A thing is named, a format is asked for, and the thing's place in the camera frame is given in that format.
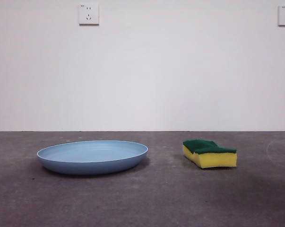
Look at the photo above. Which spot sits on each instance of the yellow sponge with green pad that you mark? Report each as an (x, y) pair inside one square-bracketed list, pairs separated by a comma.
[(218, 159)]

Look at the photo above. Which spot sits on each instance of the blue round plate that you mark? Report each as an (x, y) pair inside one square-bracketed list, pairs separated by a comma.
[(90, 154)]

